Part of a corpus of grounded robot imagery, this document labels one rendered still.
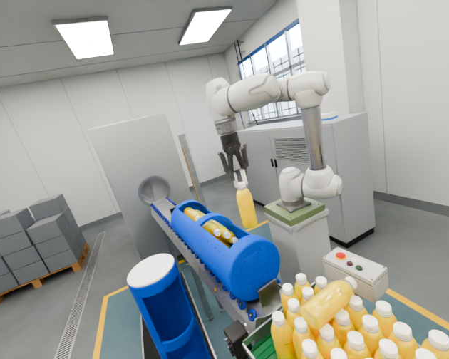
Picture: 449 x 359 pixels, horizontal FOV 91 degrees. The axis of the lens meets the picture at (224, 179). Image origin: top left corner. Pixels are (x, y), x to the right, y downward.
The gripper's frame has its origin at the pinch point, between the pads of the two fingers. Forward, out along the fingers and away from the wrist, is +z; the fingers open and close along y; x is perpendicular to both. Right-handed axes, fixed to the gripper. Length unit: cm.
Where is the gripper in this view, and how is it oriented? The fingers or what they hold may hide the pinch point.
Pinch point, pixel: (239, 179)
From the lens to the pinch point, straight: 96.6
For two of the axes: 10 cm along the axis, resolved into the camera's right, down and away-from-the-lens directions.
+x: 4.4, 1.2, -8.9
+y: -8.6, 3.4, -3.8
